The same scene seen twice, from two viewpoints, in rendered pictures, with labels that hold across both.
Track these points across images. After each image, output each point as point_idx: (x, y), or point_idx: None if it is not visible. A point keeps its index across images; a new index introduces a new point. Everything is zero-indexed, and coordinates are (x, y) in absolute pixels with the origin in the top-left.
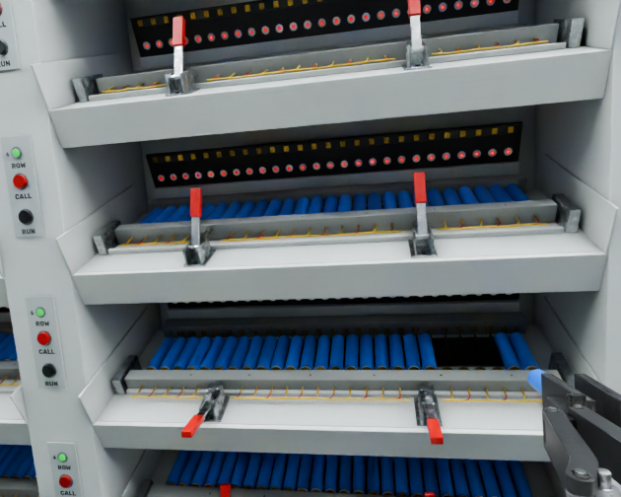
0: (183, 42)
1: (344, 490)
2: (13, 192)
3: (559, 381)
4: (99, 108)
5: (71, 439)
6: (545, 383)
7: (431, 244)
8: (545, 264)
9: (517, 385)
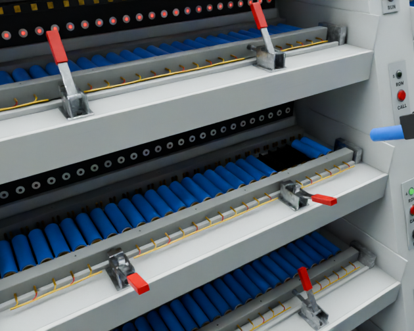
0: None
1: (227, 310)
2: None
3: None
4: None
5: None
6: (406, 120)
7: (282, 58)
8: (346, 63)
9: (332, 163)
